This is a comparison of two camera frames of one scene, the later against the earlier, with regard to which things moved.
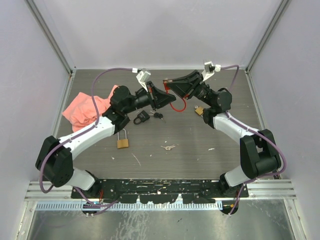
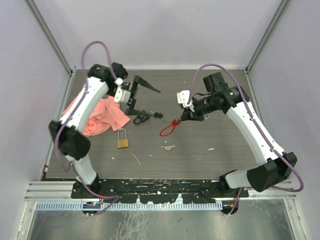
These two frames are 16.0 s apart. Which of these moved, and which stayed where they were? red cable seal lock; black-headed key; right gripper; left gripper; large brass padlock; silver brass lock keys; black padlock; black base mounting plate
Moved: right gripper; red cable seal lock; left gripper
Stayed: black-headed key; black base mounting plate; silver brass lock keys; large brass padlock; black padlock
